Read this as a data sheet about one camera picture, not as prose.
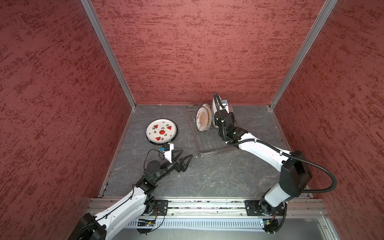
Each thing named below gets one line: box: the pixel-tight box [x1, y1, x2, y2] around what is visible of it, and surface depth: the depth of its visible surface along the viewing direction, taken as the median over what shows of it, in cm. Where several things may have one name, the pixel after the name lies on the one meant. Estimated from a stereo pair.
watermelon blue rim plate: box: [146, 119, 177, 144], surface depth 103 cm
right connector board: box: [262, 218, 279, 235], surface depth 73 cm
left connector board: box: [137, 219, 156, 227], surface depth 73 cm
